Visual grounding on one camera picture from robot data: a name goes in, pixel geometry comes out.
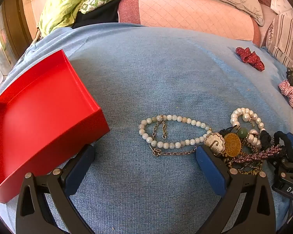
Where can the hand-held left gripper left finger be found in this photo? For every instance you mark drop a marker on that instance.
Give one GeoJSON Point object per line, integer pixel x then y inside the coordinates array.
{"type": "Point", "coordinates": [80, 168]}

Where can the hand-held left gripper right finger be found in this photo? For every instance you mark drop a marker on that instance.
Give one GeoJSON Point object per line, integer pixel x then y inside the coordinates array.
{"type": "Point", "coordinates": [209, 173]}

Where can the gold pendant with jade bead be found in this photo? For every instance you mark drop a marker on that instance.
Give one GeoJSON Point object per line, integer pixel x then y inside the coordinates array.
{"type": "Point", "coordinates": [232, 145]}

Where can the red cardboard box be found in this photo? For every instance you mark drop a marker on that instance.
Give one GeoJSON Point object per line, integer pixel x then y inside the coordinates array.
{"type": "Point", "coordinates": [39, 117]}

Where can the red plaid scrunchie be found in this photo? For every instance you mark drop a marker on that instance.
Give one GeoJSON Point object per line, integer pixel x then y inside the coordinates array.
{"type": "Point", "coordinates": [288, 91]}

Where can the dark floral scrunchie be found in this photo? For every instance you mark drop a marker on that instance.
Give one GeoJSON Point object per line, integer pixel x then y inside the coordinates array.
{"type": "Point", "coordinates": [291, 72]}

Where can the red polka dot scrunchie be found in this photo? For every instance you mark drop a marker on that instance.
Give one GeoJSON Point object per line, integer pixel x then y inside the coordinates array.
{"type": "Point", "coordinates": [249, 57]}

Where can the blue blanket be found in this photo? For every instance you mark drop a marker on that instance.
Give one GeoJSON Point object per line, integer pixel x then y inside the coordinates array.
{"type": "Point", "coordinates": [148, 90]}

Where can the striped pillow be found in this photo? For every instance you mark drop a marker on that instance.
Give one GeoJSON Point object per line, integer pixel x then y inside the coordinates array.
{"type": "Point", "coordinates": [285, 36]}

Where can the wooden door with glass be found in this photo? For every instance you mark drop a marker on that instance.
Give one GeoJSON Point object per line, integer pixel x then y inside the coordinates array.
{"type": "Point", "coordinates": [5, 41]}

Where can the dark cloth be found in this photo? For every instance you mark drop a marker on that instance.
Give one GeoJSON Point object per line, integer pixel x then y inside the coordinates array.
{"type": "Point", "coordinates": [95, 15]}

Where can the pink bolster cushion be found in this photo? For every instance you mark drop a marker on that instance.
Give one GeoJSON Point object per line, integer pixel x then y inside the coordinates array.
{"type": "Point", "coordinates": [185, 14]}

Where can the green patterned quilt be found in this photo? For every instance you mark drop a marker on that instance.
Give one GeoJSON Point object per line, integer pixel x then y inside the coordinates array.
{"type": "Point", "coordinates": [61, 4]}

